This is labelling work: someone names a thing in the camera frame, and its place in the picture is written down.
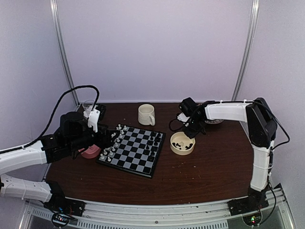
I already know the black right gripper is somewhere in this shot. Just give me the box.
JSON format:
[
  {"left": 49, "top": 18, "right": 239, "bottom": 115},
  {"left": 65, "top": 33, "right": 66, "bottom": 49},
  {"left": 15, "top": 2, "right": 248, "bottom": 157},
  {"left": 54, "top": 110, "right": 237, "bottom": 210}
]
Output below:
[{"left": 183, "top": 117, "right": 206, "bottom": 138}]

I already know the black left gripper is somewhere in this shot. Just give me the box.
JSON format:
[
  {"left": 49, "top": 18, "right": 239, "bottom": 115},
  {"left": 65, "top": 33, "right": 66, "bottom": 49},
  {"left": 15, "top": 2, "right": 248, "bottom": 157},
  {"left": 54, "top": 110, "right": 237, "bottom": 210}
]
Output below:
[{"left": 67, "top": 123, "right": 120, "bottom": 153}]

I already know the cream bowl of black pieces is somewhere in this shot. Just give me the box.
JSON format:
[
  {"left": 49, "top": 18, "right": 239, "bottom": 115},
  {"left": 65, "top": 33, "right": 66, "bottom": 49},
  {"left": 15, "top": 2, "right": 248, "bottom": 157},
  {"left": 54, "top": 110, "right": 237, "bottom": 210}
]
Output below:
[{"left": 170, "top": 132, "right": 196, "bottom": 156}]

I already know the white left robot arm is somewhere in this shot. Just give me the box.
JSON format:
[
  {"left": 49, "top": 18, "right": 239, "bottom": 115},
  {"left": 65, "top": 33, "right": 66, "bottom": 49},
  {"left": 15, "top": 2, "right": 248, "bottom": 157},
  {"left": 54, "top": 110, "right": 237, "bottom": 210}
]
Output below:
[{"left": 0, "top": 111, "right": 120, "bottom": 212}]

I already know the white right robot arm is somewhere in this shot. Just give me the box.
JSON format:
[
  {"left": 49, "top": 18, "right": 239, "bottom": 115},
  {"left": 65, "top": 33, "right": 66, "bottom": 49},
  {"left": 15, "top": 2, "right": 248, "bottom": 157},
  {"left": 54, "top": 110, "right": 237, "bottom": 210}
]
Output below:
[{"left": 178, "top": 98, "right": 277, "bottom": 211}]

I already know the pink bowl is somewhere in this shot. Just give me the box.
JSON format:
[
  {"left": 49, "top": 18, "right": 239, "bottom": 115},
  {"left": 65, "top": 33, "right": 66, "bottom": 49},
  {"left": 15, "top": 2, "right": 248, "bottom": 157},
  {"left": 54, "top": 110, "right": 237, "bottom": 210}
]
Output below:
[{"left": 81, "top": 145, "right": 101, "bottom": 159}]

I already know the floral patterned saucer plate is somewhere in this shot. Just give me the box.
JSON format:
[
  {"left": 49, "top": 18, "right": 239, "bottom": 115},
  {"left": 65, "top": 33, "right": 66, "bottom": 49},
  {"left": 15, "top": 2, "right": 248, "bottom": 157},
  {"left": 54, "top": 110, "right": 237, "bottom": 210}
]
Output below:
[{"left": 205, "top": 119, "right": 224, "bottom": 125}]

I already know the black and white chessboard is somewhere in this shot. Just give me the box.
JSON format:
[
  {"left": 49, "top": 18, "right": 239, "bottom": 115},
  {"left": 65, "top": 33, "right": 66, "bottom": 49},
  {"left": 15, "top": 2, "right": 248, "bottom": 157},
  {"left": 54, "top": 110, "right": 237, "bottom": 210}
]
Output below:
[{"left": 96, "top": 124, "right": 166, "bottom": 178}]

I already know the clear glass cup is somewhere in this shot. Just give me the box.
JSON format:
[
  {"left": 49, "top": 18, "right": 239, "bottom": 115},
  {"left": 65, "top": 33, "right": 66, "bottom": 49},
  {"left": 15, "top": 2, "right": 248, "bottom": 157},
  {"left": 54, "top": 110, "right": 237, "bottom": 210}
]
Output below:
[{"left": 82, "top": 100, "right": 94, "bottom": 113}]

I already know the white ribbed ceramic mug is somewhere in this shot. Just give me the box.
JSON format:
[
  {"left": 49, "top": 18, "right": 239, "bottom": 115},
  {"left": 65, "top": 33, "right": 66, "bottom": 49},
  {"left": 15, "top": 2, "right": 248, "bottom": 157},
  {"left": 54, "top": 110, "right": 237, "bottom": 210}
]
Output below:
[{"left": 138, "top": 104, "right": 155, "bottom": 126}]

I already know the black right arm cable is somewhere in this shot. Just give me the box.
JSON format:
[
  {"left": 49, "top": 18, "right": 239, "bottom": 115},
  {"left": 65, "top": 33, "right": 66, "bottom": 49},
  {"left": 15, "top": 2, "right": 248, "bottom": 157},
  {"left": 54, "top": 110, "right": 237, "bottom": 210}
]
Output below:
[{"left": 168, "top": 118, "right": 186, "bottom": 132}]

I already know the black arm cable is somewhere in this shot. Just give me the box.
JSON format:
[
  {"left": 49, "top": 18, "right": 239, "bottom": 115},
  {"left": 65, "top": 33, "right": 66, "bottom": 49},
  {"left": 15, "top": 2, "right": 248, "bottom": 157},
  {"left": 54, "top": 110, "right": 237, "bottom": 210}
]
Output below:
[
  {"left": 19, "top": 85, "right": 100, "bottom": 148},
  {"left": 168, "top": 118, "right": 186, "bottom": 132}
]

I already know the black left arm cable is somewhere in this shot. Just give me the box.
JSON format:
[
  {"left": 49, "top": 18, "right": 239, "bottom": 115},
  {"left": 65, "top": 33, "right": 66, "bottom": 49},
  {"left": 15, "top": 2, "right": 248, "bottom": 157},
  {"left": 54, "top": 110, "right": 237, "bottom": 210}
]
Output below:
[{"left": 19, "top": 85, "right": 100, "bottom": 148}]

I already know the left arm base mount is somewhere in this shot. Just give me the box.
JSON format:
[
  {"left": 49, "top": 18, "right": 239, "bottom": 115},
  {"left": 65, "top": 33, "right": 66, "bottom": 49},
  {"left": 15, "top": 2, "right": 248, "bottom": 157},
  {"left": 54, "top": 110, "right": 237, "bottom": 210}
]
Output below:
[{"left": 41, "top": 198, "right": 85, "bottom": 228}]

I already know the aluminium front rail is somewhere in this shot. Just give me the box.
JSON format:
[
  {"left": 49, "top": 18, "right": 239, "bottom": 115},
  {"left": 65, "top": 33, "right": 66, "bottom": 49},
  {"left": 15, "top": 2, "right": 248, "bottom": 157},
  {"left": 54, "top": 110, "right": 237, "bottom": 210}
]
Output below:
[{"left": 19, "top": 183, "right": 298, "bottom": 229}]

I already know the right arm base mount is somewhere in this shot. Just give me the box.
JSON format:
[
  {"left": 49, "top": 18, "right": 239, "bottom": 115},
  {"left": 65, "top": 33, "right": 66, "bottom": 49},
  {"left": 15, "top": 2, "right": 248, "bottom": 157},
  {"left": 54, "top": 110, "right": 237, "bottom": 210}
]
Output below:
[{"left": 227, "top": 197, "right": 269, "bottom": 227}]

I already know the aluminium frame post right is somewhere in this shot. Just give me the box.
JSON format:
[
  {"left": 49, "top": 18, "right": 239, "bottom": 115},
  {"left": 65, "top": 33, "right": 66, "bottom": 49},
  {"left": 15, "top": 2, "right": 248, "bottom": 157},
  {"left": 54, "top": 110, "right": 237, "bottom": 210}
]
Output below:
[{"left": 231, "top": 0, "right": 260, "bottom": 101}]

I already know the aluminium frame post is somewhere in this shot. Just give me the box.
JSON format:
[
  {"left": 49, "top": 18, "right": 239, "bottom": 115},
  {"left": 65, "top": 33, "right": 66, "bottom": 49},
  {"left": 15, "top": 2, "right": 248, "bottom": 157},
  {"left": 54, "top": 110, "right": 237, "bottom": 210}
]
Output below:
[
  {"left": 49, "top": 0, "right": 80, "bottom": 106},
  {"left": 231, "top": 0, "right": 260, "bottom": 101}
]

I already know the aluminium frame post left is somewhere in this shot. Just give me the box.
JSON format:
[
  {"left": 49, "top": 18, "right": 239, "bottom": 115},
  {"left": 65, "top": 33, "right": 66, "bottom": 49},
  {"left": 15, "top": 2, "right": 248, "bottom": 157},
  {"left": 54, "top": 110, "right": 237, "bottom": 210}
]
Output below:
[{"left": 49, "top": 0, "right": 80, "bottom": 106}]

